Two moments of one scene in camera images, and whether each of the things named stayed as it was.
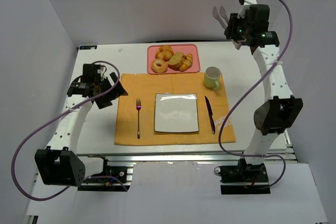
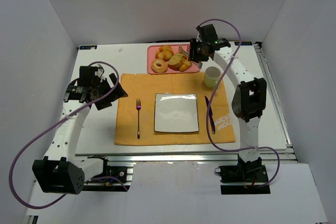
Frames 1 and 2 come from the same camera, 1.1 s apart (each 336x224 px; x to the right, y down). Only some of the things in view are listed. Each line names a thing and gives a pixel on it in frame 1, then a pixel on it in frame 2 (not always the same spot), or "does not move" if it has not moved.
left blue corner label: x=87 y=47 does not move
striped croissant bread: x=187 y=62 does not move
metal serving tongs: x=222 y=17 → x=198 y=63
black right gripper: x=231 y=26 → x=194 y=52
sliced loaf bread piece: x=176 y=60 does not move
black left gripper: x=107 y=93 does not move
